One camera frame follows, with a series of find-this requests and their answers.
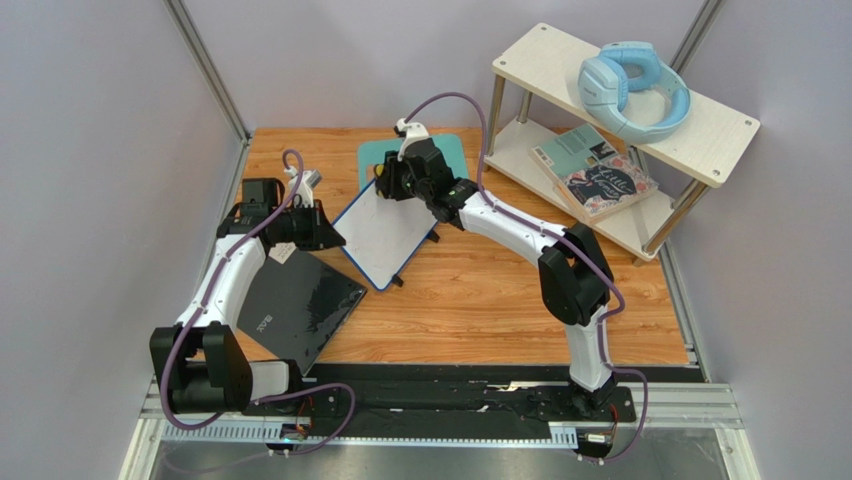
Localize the teal cutting board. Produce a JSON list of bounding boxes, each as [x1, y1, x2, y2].
[[356, 134, 470, 191]]

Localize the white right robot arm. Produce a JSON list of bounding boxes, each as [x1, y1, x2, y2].
[[373, 138, 617, 418]]

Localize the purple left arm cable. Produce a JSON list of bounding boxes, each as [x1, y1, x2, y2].
[[158, 149, 357, 474]]

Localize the blue-framed whiteboard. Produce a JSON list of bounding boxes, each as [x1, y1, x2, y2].
[[333, 181, 437, 291]]

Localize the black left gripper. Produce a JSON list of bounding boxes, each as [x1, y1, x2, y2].
[[271, 201, 346, 253]]

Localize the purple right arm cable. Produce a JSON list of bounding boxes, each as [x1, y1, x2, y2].
[[402, 91, 650, 464]]

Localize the grey slotted cable duct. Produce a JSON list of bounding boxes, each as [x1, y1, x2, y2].
[[162, 420, 579, 450]]

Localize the light blue headphones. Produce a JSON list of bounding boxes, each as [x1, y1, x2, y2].
[[577, 41, 692, 144]]

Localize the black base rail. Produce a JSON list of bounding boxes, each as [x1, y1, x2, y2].
[[245, 363, 641, 438]]

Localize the black square plate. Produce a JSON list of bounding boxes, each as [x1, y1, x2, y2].
[[237, 250, 367, 376]]

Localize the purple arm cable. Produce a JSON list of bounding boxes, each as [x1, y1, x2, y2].
[[402, 91, 650, 464], [158, 149, 357, 474]]

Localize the white two-tier shelf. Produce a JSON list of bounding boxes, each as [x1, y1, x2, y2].
[[486, 23, 760, 263]]

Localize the floral dark book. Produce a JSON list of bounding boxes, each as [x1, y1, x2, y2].
[[554, 154, 659, 224]]

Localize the teal book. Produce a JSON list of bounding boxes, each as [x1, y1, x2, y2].
[[529, 124, 618, 182]]

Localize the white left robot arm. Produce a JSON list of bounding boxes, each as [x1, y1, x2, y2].
[[149, 170, 345, 417]]

